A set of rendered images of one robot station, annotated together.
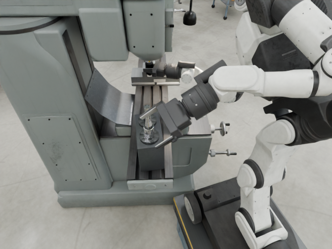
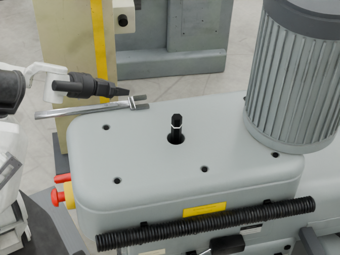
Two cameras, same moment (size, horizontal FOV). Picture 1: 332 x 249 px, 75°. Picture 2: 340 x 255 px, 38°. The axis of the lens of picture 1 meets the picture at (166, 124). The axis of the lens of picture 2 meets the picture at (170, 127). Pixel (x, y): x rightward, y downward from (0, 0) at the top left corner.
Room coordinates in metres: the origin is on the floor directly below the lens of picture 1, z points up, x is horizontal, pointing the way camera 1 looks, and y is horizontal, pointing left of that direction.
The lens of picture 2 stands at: (1.81, -0.07, 2.63)
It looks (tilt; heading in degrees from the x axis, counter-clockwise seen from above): 45 degrees down; 167
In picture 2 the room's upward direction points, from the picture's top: 2 degrees clockwise
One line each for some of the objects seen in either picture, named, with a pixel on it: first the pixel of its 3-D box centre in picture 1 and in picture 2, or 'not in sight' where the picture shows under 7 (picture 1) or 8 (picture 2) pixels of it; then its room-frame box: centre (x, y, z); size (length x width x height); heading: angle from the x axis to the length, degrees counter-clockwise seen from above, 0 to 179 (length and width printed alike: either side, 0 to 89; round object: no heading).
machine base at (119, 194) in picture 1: (129, 171); not in sight; (1.11, 0.35, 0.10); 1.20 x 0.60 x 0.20; 92
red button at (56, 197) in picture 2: not in sight; (58, 197); (1.13, -0.16, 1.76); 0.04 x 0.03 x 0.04; 2
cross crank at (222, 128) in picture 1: (218, 128); not in sight; (1.14, -0.40, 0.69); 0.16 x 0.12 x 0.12; 92
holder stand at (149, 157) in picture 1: (149, 141); not in sight; (0.69, 0.08, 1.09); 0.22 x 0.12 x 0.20; 8
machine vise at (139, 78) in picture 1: (155, 73); not in sight; (1.35, 0.07, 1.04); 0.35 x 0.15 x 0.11; 91
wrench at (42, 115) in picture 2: not in sight; (92, 108); (1.01, -0.06, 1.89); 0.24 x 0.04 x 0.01; 91
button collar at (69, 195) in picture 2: not in sight; (70, 195); (1.13, -0.13, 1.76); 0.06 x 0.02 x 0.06; 2
